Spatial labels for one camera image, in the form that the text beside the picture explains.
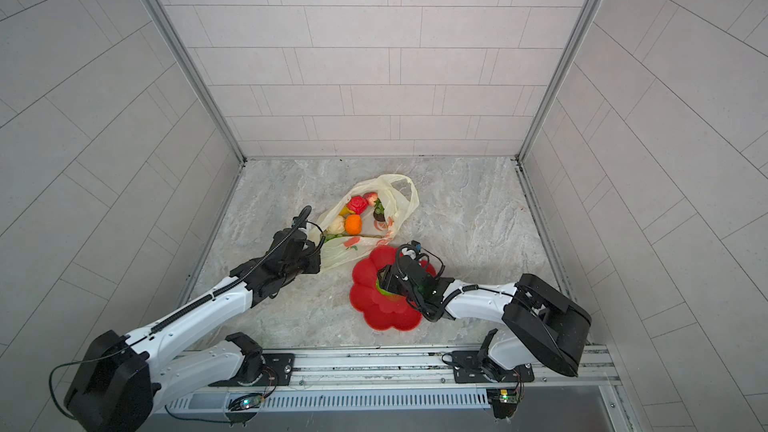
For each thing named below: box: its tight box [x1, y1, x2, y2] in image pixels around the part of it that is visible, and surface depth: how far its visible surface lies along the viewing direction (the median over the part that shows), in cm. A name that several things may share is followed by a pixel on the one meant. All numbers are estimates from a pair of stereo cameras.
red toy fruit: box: [346, 195, 369, 215], surface depth 98 cm
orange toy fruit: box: [345, 214, 362, 235], surface depth 95 cm
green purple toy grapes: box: [373, 197, 385, 222], surface depth 98 cm
